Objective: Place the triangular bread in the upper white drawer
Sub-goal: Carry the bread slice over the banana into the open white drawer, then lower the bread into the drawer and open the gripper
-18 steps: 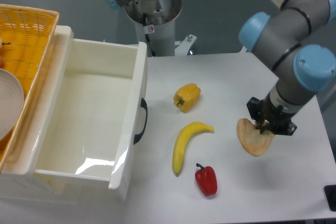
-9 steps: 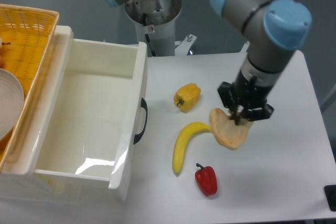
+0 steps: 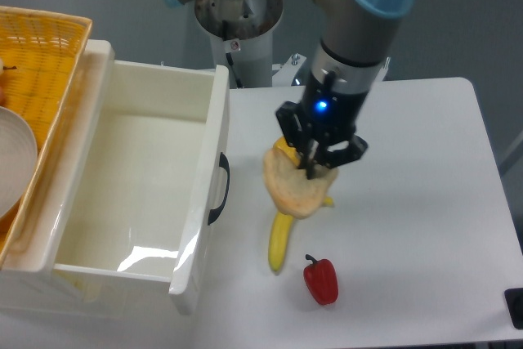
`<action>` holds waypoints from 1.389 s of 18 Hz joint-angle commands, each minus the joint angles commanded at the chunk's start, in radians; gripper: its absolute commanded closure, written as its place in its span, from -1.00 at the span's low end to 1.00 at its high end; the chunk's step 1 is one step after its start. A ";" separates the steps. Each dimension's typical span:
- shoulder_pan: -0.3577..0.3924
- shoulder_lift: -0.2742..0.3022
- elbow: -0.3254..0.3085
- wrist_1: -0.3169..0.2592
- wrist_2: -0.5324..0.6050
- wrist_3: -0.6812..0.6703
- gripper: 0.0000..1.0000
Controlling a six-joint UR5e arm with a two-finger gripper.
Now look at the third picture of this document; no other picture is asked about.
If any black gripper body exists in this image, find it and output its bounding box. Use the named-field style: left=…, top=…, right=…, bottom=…
left=275, top=71, right=368, bottom=169

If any triangle toasted bread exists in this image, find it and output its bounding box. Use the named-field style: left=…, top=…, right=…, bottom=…
left=262, top=148, right=339, bottom=219

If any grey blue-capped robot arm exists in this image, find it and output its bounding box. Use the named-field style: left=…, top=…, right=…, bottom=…
left=164, top=0, right=414, bottom=178

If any upper white drawer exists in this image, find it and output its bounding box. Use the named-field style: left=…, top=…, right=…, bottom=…
left=55, top=61, right=229, bottom=315

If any white drawer cabinet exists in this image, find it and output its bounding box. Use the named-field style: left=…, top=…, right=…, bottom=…
left=1, top=40, right=114, bottom=314

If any yellow bell pepper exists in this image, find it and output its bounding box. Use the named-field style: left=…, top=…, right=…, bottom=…
left=273, top=136, right=301, bottom=167

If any yellow banana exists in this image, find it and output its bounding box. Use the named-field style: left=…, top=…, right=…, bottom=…
left=267, top=195, right=335, bottom=275

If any red bell pepper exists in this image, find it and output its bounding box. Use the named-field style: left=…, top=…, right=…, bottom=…
left=303, top=254, right=339, bottom=306

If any black device at table edge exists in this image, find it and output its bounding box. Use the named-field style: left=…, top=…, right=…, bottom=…
left=504, top=288, right=523, bottom=330

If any yellow woven basket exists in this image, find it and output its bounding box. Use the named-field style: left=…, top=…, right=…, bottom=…
left=1, top=6, right=92, bottom=261

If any white ribbed bowl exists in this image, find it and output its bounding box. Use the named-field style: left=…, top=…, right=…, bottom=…
left=1, top=107, right=38, bottom=217

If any white metal mounting bracket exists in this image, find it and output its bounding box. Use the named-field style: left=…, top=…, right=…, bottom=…
left=272, top=53, right=307, bottom=87

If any black drawer handle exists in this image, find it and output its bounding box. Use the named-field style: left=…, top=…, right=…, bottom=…
left=208, top=152, right=230, bottom=226

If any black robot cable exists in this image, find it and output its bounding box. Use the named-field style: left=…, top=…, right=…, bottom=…
left=221, top=20, right=246, bottom=89

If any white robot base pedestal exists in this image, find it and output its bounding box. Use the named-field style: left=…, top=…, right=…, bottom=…
left=194, top=0, right=283, bottom=88

